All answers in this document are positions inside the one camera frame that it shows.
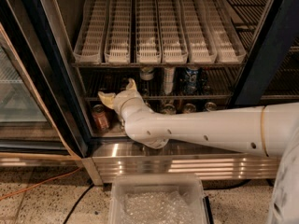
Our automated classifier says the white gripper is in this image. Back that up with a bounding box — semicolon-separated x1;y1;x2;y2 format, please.
98;78;143;115

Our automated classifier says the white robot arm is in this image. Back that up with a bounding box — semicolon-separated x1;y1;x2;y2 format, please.
98;79;299;224

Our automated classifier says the white can middle shelf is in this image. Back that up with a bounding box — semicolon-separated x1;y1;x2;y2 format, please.
139;67;154;81

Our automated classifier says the red can bottom shelf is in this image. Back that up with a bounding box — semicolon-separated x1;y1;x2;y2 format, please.
92;105;109;131

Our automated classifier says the white tall can middle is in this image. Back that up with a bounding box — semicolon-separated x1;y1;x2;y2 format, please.
164;67;175;95

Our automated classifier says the stainless fridge base grille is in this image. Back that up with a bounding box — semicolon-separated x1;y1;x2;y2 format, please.
82;138;280;185

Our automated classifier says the blue can middle shelf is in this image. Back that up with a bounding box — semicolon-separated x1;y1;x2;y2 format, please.
183;67;199;95

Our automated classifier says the blue can shelf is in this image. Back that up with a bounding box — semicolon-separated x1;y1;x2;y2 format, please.
205;102;218;112
183;67;199;95

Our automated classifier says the orange can bottom shelf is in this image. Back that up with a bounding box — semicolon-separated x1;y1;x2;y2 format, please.
182;103;196;114

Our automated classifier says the blue can bottom shelf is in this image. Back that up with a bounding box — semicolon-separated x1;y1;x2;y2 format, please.
205;102;218;112

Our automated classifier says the glass fridge door left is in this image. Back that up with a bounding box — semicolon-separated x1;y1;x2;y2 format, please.
0;24;80;161

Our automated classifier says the clear plastic bin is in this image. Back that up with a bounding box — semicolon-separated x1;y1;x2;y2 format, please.
108;174;210;224

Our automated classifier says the orange cable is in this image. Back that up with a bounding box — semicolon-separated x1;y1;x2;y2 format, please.
0;166;84;202

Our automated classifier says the black cable left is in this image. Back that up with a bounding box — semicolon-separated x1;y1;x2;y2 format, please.
62;183;95;224

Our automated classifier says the black cable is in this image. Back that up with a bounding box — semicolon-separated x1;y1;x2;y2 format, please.
203;178;252;191
62;183;95;224

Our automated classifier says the middle wire shelf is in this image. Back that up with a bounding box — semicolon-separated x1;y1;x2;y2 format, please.
80;67;238;101

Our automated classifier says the black cable right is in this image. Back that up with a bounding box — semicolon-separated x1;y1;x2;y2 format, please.
203;178;252;191

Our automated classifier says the dark fridge door frame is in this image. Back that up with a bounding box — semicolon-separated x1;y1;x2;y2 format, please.
228;0;299;108

